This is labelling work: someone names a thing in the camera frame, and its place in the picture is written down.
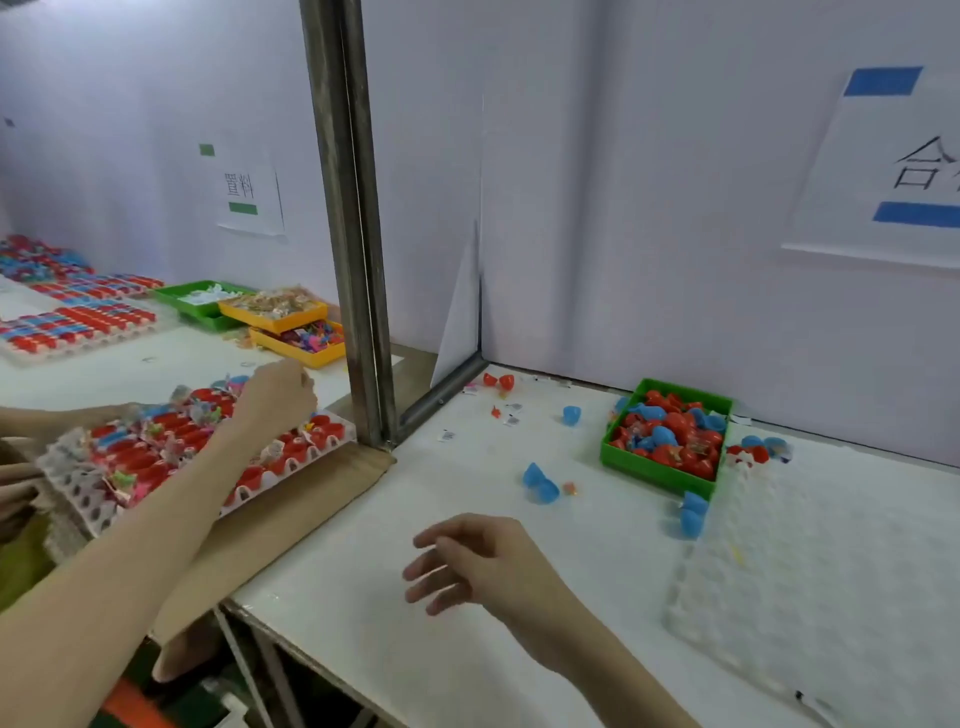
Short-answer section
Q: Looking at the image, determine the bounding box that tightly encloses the white paper sign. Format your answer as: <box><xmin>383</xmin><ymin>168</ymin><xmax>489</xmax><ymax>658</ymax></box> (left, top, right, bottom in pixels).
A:
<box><xmin>780</xmin><ymin>63</ymin><xmax>960</xmax><ymax>272</ymax></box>

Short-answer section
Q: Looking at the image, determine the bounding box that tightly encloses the person's right forearm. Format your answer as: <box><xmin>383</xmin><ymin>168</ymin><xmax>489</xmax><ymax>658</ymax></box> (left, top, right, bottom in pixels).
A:
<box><xmin>525</xmin><ymin>592</ymin><xmax>699</xmax><ymax>728</ymax></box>

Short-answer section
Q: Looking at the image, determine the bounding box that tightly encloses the person's left hand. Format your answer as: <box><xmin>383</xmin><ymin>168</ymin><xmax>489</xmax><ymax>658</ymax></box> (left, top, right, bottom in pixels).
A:
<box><xmin>225</xmin><ymin>357</ymin><xmax>320</xmax><ymax>452</ymax></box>

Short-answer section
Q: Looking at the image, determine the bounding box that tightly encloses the white metal table leg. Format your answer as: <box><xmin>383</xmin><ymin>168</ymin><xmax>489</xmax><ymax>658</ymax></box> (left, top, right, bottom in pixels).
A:
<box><xmin>214</xmin><ymin>603</ymin><xmax>279</xmax><ymax>728</ymax></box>

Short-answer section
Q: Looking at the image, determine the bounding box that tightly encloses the white sign green label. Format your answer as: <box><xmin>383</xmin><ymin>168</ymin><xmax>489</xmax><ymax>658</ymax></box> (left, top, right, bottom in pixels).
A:
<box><xmin>198</xmin><ymin>142</ymin><xmax>287</xmax><ymax>239</ymax></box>

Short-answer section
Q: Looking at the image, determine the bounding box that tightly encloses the person's right hand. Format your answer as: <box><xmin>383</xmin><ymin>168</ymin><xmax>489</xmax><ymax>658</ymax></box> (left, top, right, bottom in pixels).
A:
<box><xmin>402</xmin><ymin>513</ymin><xmax>579</xmax><ymax>632</ymax></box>

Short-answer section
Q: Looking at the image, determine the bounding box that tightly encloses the person's left forearm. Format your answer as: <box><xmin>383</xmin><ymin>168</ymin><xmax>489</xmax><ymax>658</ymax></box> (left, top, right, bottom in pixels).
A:
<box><xmin>0</xmin><ymin>420</ymin><xmax>260</xmax><ymax>728</ymax></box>

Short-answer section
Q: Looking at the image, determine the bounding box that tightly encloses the flat brown cardboard sheet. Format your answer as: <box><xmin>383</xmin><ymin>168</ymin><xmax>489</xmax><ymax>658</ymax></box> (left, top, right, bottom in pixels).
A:
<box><xmin>150</xmin><ymin>439</ymin><xmax>398</xmax><ymax>684</ymax></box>

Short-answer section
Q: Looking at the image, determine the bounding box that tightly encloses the grey metal rail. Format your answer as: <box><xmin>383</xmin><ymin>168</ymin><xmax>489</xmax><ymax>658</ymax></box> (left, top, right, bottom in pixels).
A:
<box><xmin>393</xmin><ymin>352</ymin><xmax>489</xmax><ymax>444</ymax></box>

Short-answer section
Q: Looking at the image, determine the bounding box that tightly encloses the another person's forearm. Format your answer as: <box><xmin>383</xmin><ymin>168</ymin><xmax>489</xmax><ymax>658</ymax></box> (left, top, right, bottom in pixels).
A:
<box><xmin>0</xmin><ymin>402</ymin><xmax>129</xmax><ymax>444</ymax></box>

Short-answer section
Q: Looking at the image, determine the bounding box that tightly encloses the green plastic tray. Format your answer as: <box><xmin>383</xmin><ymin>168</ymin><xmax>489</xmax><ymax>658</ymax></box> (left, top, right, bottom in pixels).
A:
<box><xmin>154</xmin><ymin>279</ymin><xmax>257</xmax><ymax>332</ymax></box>
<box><xmin>601</xmin><ymin>376</ymin><xmax>737</xmax><ymax>498</ymax></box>

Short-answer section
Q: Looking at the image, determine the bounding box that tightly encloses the blue egg shell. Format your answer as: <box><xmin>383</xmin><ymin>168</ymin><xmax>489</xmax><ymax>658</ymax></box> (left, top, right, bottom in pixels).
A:
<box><xmin>522</xmin><ymin>462</ymin><xmax>561</xmax><ymax>504</ymax></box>

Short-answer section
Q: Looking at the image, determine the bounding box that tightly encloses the grey metal post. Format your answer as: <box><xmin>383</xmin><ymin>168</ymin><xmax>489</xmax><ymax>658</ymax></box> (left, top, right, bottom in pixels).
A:
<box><xmin>300</xmin><ymin>0</ymin><xmax>401</xmax><ymax>449</ymax></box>

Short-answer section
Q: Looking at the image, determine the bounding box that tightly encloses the clear triangular panel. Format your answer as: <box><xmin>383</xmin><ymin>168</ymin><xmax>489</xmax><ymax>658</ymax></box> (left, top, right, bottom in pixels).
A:
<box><xmin>432</xmin><ymin>225</ymin><xmax>485</xmax><ymax>389</ymax></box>

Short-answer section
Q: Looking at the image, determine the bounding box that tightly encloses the small capsule cluster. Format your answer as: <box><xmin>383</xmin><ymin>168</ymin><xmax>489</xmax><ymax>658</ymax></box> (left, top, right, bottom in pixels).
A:
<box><xmin>726</xmin><ymin>435</ymin><xmax>794</xmax><ymax>467</ymax></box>

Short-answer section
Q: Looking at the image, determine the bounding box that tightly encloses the clear plastic egg tray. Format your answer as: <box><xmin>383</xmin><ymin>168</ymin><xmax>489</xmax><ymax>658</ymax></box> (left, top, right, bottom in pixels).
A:
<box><xmin>33</xmin><ymin>372</ymin><xmax>359</xmax><ymax>539</ymax></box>
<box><xmin>664</xmin><ymin>450</ymin><xmax>960</xmax><ymax>728</ymax></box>

